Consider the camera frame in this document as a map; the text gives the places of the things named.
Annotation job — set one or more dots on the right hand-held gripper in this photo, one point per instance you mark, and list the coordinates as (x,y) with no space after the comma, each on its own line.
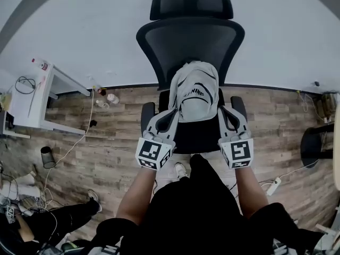
(239,153)

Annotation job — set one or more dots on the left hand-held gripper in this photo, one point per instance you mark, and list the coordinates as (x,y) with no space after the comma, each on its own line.
(151,153)

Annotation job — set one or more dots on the grey printed garment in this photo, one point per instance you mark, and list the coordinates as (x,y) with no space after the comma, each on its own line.
(195,94)

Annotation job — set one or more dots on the black mesh office chair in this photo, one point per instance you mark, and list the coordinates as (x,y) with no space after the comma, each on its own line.
(191,44)

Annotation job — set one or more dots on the person's left forearm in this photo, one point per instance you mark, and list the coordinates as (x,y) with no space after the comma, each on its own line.
(135,195)

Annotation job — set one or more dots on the person's right forearm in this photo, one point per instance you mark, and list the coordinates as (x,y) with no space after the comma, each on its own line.
(251,193)

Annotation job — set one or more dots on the person's left white shoe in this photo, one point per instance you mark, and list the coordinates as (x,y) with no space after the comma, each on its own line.
(181,170)

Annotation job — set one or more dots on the clear plastic bottle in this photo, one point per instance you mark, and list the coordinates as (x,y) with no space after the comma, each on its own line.
(102,104)
(112,98)

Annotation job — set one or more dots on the dark red bottle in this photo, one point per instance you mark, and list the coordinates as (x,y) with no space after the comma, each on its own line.
(101,91)

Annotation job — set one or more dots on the black plug adapter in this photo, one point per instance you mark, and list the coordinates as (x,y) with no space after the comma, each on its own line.
(93,123)

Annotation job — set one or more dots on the white power strip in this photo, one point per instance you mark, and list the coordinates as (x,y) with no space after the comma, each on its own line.
(273,186)

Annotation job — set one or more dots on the black round stool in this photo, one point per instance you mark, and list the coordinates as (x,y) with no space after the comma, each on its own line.
(313,145)

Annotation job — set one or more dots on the person's black clothing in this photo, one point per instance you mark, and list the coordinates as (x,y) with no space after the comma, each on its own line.
(196,211)

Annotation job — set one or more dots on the black mesh bin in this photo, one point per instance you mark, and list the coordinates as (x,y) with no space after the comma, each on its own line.
(47,157)

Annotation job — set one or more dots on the thin grey rod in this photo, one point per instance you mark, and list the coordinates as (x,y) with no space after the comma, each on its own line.
(33,100)

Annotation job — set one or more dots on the white table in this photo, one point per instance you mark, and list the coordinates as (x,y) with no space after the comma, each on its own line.
(32,108)

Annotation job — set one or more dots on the plastic bottle red label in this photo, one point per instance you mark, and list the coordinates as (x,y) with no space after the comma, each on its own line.
(41,64)

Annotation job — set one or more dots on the olive boxes by wall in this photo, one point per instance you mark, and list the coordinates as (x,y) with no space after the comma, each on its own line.
(328,105)

